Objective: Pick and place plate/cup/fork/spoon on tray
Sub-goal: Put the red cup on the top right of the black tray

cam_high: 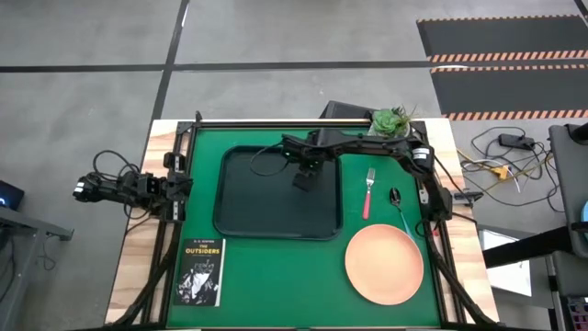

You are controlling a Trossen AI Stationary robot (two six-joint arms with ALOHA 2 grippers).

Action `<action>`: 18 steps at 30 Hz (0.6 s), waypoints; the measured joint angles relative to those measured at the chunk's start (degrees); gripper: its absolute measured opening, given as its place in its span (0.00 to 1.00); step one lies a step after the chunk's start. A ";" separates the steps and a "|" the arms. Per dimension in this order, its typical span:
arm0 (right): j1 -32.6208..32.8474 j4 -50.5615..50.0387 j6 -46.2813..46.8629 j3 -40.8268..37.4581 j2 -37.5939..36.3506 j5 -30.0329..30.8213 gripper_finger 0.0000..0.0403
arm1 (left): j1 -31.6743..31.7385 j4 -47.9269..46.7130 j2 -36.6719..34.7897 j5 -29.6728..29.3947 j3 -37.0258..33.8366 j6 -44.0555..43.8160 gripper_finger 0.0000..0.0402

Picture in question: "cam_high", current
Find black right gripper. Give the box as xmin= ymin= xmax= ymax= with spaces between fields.
xmin=280 ymin=131 xmax=328 ymax=193

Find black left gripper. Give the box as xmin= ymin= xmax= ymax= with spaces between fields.
xmin=163 ymin=151 xmax=195 ymax=223

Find fork with pink handle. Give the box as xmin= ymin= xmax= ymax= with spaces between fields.
xmin=361 ymin=167 xmax=377 ymax=221

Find spoon with blue handle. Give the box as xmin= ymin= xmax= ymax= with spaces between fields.
xmin=389 ymin=187 xmax=414 ymax=240

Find orange round plate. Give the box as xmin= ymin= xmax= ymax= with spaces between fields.
xmin=344 ymin=223 xmax=424 ymax=306

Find dark plastic serving tray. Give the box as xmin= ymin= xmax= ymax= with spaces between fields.
xmin=213 ymin=145 xmax=344 ymax=241

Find black box behind table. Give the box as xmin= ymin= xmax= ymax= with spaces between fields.
xmin=319 ymin=99 xmax=376 ymax=121

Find black paperback book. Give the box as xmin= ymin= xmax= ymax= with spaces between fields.
xmin=173 ymin=237 xmax=227 ymax=308

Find succulent in white pot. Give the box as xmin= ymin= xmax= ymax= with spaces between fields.
xmin=367 ymin=105 xmax=417 ymax=140

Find green felt table mat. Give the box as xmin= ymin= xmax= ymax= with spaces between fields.
xmin=165 ymin=127 xmax=442 ymax=328

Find grey metal desk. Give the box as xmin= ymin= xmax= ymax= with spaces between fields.
xmin=0 ymin=206 xmax=74 ymax=331

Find dark screen device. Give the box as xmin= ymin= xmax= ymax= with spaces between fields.
xmin=0 ymin=179 xmax=25 ymax=211

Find black power adapter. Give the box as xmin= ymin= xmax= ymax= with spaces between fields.
xmin=498 ymin=132 xmax=537 ymax=149

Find black hazard-striped floor mat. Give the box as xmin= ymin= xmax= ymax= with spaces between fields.
xmin=430 ymin=63 xmax=588 ymax=121
xmin=416 ymin=15 xmax=588 ymax=64

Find white paper sheet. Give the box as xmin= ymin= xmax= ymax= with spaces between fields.
xmin=477 ymin=228 xmax=533 ymax=298

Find black crossbar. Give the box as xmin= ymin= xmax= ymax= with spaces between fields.
xmin=481 ymin=224 xmax=575 ymax=268

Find grey cart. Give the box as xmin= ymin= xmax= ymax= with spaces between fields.
xmin=548 ymin=121 xmax=588 ymax=331

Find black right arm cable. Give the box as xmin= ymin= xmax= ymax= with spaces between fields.
xmin=249 ymin=142 xmax=291 ymax=177

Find black aluminium rig frame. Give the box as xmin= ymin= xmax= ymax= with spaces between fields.
xmin=105 ymin=109 xmax=502 ymax=331

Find black floor cable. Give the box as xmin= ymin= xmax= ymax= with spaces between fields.
xmin=457 ymin=126 xmax=566 ymax=215

